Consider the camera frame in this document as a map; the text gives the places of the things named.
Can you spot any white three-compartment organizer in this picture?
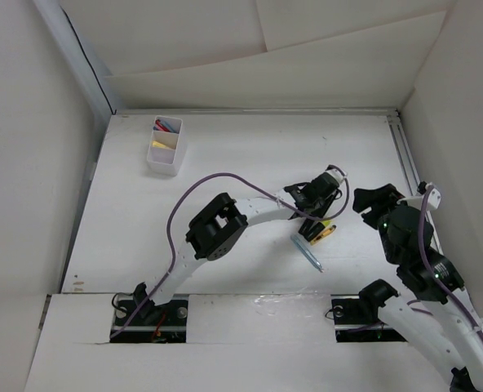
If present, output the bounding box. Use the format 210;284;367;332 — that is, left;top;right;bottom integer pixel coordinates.
146;116;187;176

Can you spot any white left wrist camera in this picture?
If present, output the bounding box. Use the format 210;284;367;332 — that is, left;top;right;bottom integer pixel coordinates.
323;165;349;189

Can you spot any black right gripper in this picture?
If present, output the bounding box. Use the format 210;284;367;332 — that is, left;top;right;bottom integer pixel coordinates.
352;182;409;263

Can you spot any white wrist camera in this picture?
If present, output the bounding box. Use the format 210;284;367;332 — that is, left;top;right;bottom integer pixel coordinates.
398;181;441;212
323;165;349;189

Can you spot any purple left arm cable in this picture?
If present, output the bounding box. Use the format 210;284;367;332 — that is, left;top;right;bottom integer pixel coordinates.
109;165;351;338

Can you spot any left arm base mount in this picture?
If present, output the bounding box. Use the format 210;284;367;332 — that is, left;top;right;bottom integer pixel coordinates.
109;292;189;344

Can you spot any blue clear pen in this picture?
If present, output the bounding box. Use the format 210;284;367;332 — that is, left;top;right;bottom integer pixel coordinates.
160;120;179;133

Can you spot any red gel pen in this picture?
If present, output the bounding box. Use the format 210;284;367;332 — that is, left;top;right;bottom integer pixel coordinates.
154;118;173;133

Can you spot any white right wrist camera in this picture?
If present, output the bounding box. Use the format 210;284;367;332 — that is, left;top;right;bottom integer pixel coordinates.
398;181;441;212

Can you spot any black marker green cap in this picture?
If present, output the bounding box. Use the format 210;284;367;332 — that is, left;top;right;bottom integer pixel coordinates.
298;219;316;236

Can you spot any black marker yellow cap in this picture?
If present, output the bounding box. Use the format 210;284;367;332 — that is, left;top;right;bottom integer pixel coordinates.
300;220;331;242

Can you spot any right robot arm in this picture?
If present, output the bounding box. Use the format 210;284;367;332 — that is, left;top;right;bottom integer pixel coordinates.
352;182;483;391

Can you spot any yellow highlighter clear cap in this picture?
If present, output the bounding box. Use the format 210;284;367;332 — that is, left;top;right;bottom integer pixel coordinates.
151;140;172;149

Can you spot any light blue pen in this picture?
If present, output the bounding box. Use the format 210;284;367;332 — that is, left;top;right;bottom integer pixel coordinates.
290;234;324;273

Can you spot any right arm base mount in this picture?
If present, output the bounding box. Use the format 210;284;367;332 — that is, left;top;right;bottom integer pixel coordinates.
325;295;405;343

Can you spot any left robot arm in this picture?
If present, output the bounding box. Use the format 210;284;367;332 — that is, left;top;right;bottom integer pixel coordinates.
132;165;350;324

